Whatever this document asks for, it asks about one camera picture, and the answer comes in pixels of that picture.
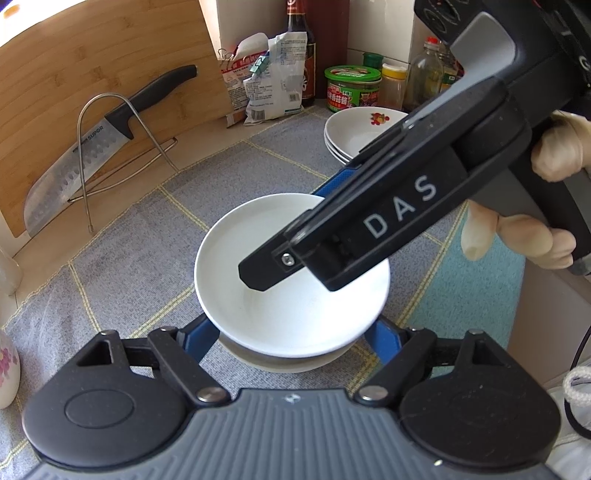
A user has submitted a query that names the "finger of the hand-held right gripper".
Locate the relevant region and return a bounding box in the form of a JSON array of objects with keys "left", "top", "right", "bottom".
[
  {"left": 239, "top": 239, "right": 320, "bottom": 292},
  {"left": 311, "top": 165, "right": 359, "bottom": 200}
]

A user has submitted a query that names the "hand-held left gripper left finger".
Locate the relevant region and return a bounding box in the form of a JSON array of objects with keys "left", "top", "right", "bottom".
[{"left": 46, "top": 314, "right": 232, "bottom": 409}]

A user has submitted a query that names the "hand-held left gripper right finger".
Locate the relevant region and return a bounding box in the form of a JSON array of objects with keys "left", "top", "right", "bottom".
[{"left": 353, "top": 316, "right": 541, "bottom": 409}]

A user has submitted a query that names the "white plate with fruit print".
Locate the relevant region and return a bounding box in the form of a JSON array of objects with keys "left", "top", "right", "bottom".
[
  {"left": 325, "top": 108, "right": 408, "bottom": 158},
  {"left": 324, "top": 133, "right": 355, "bottom": 160},
  {"left": 327, "top": 144, "right": 355, "bottom": 165}
]

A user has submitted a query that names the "person's right hand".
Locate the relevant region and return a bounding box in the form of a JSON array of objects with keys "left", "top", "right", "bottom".
[{"left": 461, "top": 112, "right": 591, "bottom": 272}]

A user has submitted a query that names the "cooking oil bottle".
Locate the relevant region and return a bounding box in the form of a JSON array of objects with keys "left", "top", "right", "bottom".
[{"left": 438, "top": 50, "right": 463, "bottom": 93}]

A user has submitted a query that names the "clear bottle with red cap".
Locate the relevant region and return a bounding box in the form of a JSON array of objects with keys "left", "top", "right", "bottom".
[{"left": 405, "top": 36, "right": 447, "bottom": 112}]

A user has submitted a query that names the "yellow-lid spice jar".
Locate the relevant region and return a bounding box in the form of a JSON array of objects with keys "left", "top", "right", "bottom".
[{"left": 381, "top": 62, "right": 410, "bottom": 112}]

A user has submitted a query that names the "green-lid sauce jar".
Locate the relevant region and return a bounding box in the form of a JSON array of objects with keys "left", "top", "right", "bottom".
[{"left": 324, "top": 64, "right": 382, "bottom": 113}]

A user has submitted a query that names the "grey and teal checked mat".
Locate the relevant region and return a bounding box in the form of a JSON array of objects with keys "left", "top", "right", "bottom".
[{"left": 0, "top": 110, "right": 527, "bottom": 480}]

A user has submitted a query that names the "blue and white food bag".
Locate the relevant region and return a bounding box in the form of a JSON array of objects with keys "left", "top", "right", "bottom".
[{"left": 243, "top": 32, "right": 308, "bottom": 126}]

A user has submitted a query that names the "red-print food bag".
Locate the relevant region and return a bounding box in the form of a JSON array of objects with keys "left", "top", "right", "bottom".
[{"left": 220, "top": 45, "right": 260, "bottom": 128}]

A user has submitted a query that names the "dark vinegar bottle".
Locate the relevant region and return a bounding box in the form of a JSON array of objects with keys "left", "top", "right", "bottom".
[{"left": 285, "top": 0, "right": 317, "bottom": 108}]

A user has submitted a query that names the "stack of translucent plastic cups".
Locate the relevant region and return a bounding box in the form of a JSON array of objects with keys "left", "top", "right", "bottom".
[{"left": 0, "top": 250, "right": 24, "bottom": 297}]

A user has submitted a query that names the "person's white garment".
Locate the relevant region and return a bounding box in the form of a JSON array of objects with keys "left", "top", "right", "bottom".
[{"left": 547, "top": 382, "right": 591, "bottom": 480}]

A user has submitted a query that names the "bamboo cutting board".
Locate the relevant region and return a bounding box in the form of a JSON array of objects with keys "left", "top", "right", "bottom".
[{"left": 0, "top": 0, "right": 232, "bottom": 239}]

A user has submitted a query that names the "black cable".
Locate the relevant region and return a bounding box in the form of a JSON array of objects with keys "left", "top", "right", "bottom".
[{"left": 566, "top": 323, "right": 591, "bottom": 441}]

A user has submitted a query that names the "white drawstring cord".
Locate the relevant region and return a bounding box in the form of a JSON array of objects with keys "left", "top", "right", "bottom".
[{"left": 562, "top": 368, "right": 591, "bottom": 403}]

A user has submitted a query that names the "black-handled kitchen knife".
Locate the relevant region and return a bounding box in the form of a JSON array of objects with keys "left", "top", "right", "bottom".
[{"left": 23, "top": 64, "right": 199, "bottom": 236}]

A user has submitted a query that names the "metal wire rack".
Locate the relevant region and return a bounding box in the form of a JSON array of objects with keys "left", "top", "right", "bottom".
[{"left": 68, "top": 92, "right": 179, "bottom": 234}]

